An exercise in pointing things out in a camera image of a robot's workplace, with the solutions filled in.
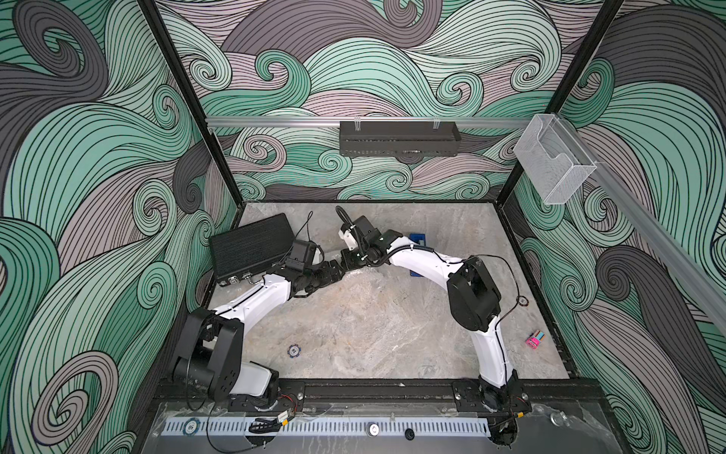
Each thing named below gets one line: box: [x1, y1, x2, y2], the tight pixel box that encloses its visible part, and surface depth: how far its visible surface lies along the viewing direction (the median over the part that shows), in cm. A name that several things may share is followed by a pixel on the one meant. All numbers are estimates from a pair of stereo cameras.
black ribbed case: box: [208, 212, 295, 287], surface depth 100 cm
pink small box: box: [525, 330, 546, 350], surface depth 83 cm
